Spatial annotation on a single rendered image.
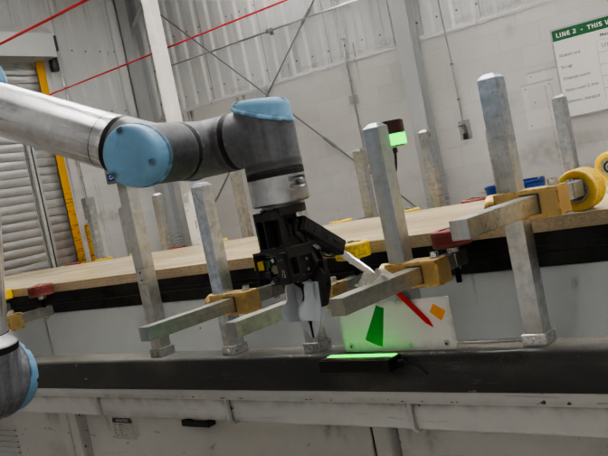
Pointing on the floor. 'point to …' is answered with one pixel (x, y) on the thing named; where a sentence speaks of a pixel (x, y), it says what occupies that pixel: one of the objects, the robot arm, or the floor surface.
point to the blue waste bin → (524, 184)
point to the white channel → (168, 99)
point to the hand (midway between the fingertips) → (316, 328)
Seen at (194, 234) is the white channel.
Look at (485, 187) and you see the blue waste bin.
